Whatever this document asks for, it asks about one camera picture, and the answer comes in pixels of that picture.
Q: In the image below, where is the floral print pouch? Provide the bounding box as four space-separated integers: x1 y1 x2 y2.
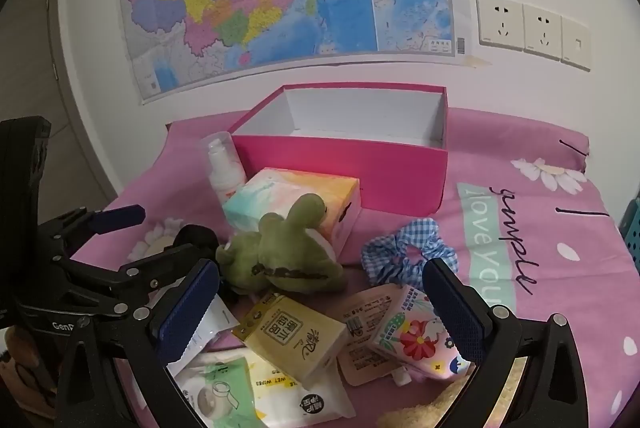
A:
367 284 473 381

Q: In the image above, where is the pink cardboard box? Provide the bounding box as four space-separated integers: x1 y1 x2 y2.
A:
231 83 450 215

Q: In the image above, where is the yellow tissue pack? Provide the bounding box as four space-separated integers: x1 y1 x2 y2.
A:
231 293 349 388

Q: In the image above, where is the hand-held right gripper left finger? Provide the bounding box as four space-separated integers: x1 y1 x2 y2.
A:
55 257 222 428

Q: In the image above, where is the green frog plush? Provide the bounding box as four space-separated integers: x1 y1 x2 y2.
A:
215 193 347 295

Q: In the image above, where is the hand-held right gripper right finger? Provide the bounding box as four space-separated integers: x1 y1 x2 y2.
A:
421 257 601 428

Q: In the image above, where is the yellow white wet wipes pack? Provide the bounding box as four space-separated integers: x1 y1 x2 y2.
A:
245 350 357 428

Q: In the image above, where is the white wall socket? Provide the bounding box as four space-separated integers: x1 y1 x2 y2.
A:
522 3 563 57
476 0 525 49

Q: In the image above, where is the white spray bottle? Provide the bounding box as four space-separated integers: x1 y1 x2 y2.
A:
201 132 248 204

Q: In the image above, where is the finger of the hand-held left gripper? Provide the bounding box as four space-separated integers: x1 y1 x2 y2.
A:
56 243 214 315
41 204 147 255

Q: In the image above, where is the blue perforated basket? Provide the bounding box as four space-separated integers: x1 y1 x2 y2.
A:
619 198 640 274

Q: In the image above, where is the grey door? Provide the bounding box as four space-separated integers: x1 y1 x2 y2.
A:
0 0 118 209

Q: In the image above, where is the blue gingham scrunchie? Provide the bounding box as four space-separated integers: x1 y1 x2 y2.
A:
361 217 457 289

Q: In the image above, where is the pastel tissue pack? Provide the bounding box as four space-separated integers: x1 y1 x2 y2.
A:
221 167 362 259

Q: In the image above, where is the green white pack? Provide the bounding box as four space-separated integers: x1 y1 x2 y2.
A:
172 355 263 428

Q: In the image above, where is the white wall switch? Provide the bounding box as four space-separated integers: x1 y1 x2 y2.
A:
560 15 592 71

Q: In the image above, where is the beige sachet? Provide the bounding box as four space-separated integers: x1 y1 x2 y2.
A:
336 283 416 388

